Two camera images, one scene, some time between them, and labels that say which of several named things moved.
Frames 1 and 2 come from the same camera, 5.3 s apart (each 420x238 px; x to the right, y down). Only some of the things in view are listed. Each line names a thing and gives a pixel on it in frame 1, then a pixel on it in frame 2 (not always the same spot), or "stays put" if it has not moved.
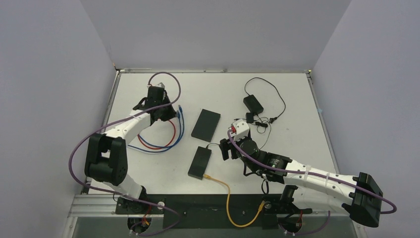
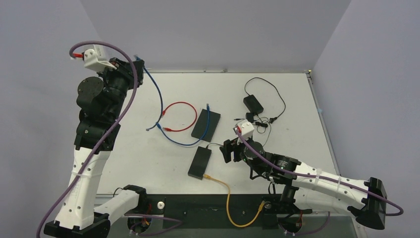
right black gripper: (226, 149) stays put
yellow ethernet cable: (261, 206) stays put
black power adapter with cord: (254, 106) stays put
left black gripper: (171, 115) -> (124, 70)
